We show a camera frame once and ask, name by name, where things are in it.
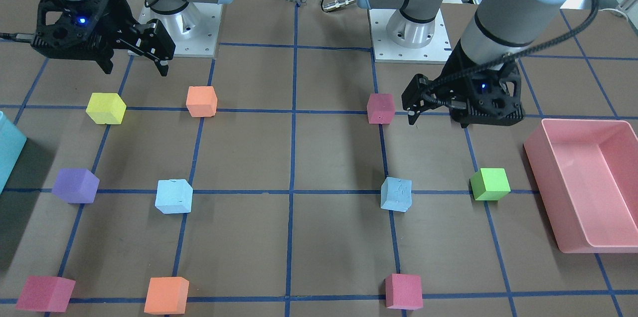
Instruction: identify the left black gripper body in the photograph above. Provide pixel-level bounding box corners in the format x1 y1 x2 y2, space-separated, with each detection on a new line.
434 62 526 128

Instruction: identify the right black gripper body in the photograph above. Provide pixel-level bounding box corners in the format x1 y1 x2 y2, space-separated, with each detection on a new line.
30 0 138 74

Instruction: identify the light blue block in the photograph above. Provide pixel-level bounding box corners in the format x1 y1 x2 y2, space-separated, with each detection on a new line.
380 176 412 212
155 179 193 214

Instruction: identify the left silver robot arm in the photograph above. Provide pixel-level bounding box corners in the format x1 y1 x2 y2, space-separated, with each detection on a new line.
357 0 599 128

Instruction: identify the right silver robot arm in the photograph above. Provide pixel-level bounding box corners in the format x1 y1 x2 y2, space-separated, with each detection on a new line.
6 0 233 76

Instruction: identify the magenta block near base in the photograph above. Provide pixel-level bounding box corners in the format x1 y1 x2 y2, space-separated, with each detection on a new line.
366 94 396 125

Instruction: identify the yellow block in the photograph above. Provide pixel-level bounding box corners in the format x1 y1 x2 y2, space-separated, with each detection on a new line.
86 92 126 125

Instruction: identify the orange block near base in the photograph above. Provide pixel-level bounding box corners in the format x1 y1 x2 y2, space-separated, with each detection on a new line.
185 86 217 118

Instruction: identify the green block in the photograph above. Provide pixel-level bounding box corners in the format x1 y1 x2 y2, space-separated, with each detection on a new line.
470 167 511 201

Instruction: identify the pink tray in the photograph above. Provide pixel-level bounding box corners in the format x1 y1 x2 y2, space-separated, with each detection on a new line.
524 119 638 253

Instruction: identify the cyan tray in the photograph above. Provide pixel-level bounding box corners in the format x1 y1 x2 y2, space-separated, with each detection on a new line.
0 111 27 192

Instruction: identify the purple block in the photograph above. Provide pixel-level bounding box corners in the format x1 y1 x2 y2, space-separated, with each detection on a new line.
52 168 100 204

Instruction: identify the magenta block far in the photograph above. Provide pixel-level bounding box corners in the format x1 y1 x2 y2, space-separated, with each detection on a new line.
384 273 424 311
15 276 76 313

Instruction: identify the orange block far side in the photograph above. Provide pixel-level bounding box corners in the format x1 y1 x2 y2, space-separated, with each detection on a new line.
144 277 189 315

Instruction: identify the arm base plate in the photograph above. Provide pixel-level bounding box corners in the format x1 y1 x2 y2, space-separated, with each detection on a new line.
368 9 453 64
139 2 225 58

